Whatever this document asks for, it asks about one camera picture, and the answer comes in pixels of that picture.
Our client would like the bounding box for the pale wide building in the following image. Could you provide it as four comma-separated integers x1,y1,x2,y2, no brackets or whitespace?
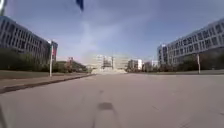
94,54,130,70

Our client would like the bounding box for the pale stone staircase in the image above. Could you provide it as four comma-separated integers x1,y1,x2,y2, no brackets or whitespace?
90,67,128,75

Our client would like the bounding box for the group of white buildings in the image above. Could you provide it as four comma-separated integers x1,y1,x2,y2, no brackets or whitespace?
128,58,161,72

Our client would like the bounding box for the grey paved plaza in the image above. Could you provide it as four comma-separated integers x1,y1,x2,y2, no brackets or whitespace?
0,73,224,128

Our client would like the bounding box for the white lamp pole with flag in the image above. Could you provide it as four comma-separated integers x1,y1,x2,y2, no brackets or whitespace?
47,40,55,78

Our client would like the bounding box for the blue flag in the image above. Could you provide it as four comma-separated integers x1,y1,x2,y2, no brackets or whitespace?
75,0,85,12

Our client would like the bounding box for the row of trees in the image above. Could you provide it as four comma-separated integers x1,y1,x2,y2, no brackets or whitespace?
0,46,90,74
143,49,224,73

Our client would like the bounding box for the red brick path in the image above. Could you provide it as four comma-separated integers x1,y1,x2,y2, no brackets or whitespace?
0,73,96,90

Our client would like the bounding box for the grey stone kerb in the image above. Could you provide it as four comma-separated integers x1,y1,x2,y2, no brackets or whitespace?
0,73,98,95

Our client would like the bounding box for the long grey office building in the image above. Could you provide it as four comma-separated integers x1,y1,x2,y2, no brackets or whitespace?
157,18,224,66

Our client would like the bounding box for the grass strip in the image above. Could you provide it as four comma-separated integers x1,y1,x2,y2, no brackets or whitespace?
146,69,224,76
0,69,85,80

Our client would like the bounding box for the long grey glass-fronted building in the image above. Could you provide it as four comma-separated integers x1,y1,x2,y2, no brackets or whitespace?
0,15,59,64

